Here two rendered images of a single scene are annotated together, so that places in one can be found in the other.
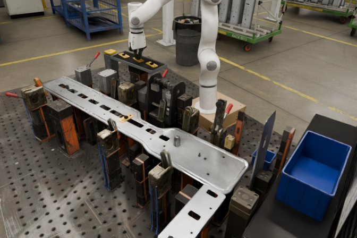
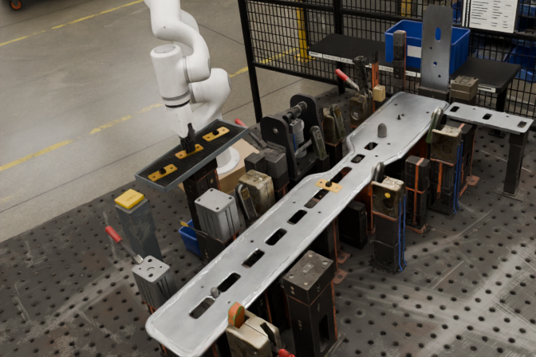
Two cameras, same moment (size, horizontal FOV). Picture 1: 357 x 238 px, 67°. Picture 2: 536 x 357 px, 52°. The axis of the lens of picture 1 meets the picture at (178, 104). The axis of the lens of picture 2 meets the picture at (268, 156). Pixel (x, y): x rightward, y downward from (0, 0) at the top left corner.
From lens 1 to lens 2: 2.08 m
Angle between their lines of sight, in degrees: 68
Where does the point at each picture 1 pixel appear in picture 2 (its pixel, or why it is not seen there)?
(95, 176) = (378, 289)
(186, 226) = (502, 119)
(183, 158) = (407, 128)
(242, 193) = (462, 81)
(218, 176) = (428, 106)
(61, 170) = (376, 343)
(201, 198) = (464, 114)
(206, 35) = not seen: hidden behind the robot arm
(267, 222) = (482, 78)
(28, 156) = not seen: outside the picture
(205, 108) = (228, 158)
